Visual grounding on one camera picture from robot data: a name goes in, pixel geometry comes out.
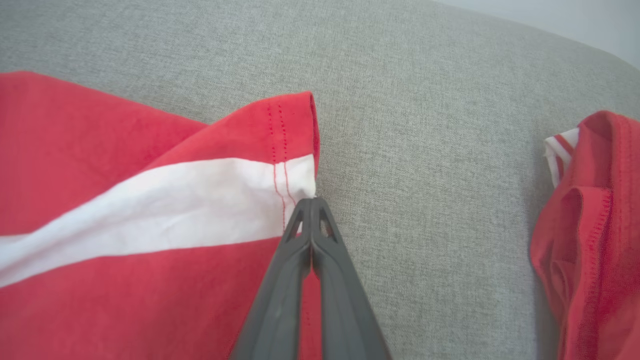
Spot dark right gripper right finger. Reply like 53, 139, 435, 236
310, 197, 393, 360

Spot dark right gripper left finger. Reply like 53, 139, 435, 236
230, 197, 314, 360

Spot red shorts with white band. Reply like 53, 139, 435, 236
0, 71, 322, 360

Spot red Bulls 23 jersey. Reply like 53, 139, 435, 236
530, 110, 640, 360

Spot grey fabric sofa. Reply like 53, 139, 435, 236
0, 0, 640, 360

